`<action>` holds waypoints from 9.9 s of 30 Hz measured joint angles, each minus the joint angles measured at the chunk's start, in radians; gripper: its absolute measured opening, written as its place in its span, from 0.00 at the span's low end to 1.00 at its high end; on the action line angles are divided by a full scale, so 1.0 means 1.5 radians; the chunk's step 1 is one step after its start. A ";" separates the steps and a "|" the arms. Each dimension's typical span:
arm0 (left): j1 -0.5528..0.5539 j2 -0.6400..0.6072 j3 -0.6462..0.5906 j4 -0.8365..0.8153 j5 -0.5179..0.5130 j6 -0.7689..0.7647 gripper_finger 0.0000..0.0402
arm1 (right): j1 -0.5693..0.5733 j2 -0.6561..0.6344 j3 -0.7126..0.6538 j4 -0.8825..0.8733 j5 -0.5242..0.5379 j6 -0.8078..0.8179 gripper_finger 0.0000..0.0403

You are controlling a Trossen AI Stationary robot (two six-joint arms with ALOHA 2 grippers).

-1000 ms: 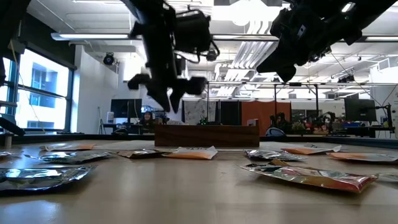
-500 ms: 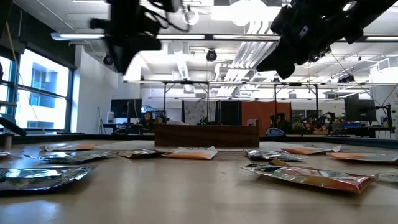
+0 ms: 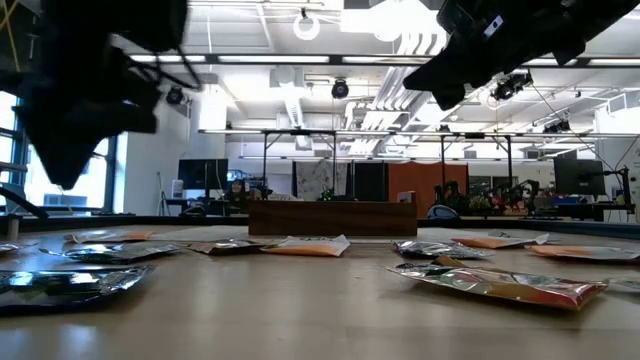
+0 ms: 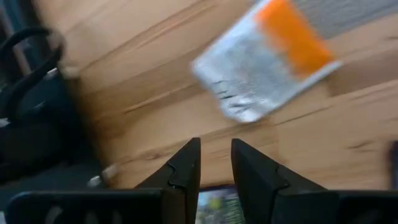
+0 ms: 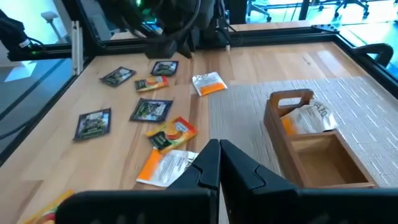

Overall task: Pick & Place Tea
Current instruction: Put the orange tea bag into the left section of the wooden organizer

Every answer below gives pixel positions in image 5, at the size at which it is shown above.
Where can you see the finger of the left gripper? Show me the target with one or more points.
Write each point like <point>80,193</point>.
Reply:
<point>184,49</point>
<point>190,49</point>

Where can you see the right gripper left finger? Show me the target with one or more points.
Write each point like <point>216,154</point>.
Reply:
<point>205,174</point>

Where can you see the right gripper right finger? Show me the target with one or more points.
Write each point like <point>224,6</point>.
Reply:
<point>248,193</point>

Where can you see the dark blackcurrant tea bag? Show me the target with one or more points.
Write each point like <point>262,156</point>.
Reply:
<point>92,124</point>
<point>117,76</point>
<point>150,110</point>
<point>164,68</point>

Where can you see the orange green fruit tea bag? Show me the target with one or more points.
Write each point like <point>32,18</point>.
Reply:
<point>43,214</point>
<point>151,83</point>
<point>174,132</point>

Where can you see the white orange Tazo tea bag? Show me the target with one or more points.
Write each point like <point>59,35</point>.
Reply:
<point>206,82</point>
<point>164,169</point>
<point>311,119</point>

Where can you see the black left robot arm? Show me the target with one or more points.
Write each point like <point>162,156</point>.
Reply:
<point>174,12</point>

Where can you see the wooden three-compartment box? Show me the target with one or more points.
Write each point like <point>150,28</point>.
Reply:
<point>280,137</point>

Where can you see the grey woven placemat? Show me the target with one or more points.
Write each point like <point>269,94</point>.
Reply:
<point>242,112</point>

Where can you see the office chair base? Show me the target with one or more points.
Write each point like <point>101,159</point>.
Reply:
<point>357,6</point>
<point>259,9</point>

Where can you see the white bar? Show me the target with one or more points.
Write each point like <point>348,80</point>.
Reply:
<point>77,46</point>

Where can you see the white stand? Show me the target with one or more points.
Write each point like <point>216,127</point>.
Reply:
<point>49,15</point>

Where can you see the black pole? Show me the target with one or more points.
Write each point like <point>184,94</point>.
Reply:
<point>304,9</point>

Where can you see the black device green light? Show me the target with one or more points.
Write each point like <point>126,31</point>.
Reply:
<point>15,37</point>

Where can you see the black upright post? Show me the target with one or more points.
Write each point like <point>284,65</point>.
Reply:
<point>237,12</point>

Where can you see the black curved frame bracket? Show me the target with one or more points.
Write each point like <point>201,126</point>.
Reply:
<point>373,48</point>

